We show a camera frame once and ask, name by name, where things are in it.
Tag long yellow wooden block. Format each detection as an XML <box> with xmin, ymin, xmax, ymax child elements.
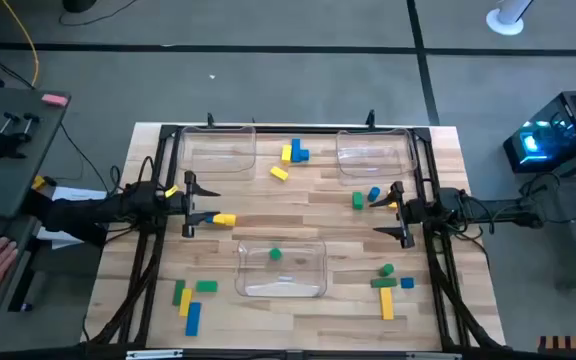
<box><xmin>178</xmin><ymin>287</ymin><xmax>194</xmax><ymax>318</ymax></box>
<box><xmin>379</xmin><ymin>287</ymin><xmax>395</xmax><ymax>321</ymax></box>

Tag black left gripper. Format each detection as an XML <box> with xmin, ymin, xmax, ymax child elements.
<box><xmin>165</xmin><ymin>170</ymin><xmax>222</xmax><ymax>239</ymax></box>

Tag black floor cable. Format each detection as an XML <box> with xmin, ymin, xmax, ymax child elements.
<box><xmin>57</xmin><ymin>0</ymin><xmax>139</xmax><ymax>27</ymax></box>

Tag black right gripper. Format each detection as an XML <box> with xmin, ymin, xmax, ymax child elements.
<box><xmin>369</xmin><ymin>181</ymin><xmax>439</xmax><ymax>250</ymax></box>

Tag black computer tower with lights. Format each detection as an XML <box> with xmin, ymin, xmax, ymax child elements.
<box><xmin>502</xmin><ymin>89</ymin><xmax>576</xmax><ymax>175</ymax></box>

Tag black round base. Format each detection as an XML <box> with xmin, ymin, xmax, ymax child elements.
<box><xmin>61</xmin><ymin>0</ymin><xmax>98</xmax><ymax>14</ymax></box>

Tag silver metal bracket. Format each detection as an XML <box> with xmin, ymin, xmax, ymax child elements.
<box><xmin>405</xmin><ymin>352</ymin><xmax>463</xmax><ymax>360</ymax></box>
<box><xmin>125</xmin><ymin>349</ymin><xmax>184</xmax><ymax>360</ymax></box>

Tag pink eraser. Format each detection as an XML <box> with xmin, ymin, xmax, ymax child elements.
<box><xmin>41</xmin><ymin>93</ymin><xmax>70</xmax><ymax>108</ymax></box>

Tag white paper sheets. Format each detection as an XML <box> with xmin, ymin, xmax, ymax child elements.
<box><xmin>35</xmin><ymin>185</ymin><xmax>110</xmax><ymax>250</ymax></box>

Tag white stand base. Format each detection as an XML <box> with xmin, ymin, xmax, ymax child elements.
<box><xmin>485</xmin><ymin>0</ymin><xmax>537</xmax><ymax>37</ymax></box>

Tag clear plastic bin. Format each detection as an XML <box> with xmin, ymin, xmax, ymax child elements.
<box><xmin>336</xmin><ymin>128</ymin><xmax>418</xmax><ymax>180</ymax></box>
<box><xmin>177</xmin><ymin>124</ymin><xmax>258</xmax><ymax>182</ymax></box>
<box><xmin>234</xmin><ymin>238</ymin><xmax>329</xmax><ymax>299</ymax></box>

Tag orange black striped panel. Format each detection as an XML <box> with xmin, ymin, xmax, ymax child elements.
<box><xmin>536</xmin><ymin>334</ymin><xmax>576</xmax><ymax>354</ymax></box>

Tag black clamp tool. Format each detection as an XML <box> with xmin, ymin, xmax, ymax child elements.
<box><xmin>0</xmin><ymin>111</ymin><xmax>42</xmax><ymax>160</ymax></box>

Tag yellow cable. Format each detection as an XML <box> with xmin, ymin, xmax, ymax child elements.
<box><xmin>0</xmin><ymin>0</ymin><xmax>40</xmax><ymax>89</ymax></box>

